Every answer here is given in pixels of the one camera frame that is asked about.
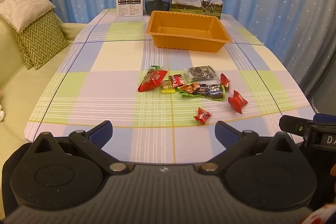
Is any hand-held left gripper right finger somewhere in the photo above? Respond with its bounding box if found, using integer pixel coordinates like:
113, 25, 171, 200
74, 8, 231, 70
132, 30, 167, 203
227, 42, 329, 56
198, 121, 298, 175

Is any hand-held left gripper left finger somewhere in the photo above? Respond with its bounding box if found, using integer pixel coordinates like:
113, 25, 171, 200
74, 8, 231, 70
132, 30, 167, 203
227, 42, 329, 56
29, 120, 129, 175

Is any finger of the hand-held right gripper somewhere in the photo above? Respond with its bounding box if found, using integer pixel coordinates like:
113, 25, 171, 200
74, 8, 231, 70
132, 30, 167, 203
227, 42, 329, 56
279, 115, 314, 139
313, 113, 336, 123

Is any red candy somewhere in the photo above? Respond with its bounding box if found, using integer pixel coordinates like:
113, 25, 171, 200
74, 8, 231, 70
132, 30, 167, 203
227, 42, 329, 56
227, 90, 248, 114
220, 73, 231, 92
193, 107, 212, 125

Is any green black snack packet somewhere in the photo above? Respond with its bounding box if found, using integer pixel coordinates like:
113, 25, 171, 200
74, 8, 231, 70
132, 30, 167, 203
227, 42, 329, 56
179, 83, 226, 101

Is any clear grey snack packet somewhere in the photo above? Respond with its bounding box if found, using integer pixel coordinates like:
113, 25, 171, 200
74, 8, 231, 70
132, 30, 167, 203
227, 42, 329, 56
184, 65, 217, 82

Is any small red snack packet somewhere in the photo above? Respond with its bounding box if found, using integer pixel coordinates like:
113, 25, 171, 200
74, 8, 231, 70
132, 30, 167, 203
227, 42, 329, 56
168, 75, 186, 88

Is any large red snack packet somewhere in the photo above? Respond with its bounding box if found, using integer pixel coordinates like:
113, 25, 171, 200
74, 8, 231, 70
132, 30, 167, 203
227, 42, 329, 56
138, 65, 169, 93

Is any yellow green candy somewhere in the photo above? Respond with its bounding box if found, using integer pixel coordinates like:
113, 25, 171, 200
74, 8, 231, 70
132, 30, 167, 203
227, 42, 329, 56
161, 80, 176, 94

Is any orange plastic tray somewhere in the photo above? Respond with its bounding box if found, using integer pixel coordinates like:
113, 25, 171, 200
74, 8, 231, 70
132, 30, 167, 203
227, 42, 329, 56
146, 10, 233, 53

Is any red white printed cloth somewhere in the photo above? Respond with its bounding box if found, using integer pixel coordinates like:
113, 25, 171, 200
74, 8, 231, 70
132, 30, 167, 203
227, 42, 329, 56
301, 203, 336, 224

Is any green zigzag pillow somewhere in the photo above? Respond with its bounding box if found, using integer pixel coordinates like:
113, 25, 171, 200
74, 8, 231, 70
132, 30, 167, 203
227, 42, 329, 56
13, 11, 70, 70

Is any beige pillow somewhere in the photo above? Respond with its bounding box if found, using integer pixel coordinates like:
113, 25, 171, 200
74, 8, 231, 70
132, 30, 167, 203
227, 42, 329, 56
0, 0, 56, 31

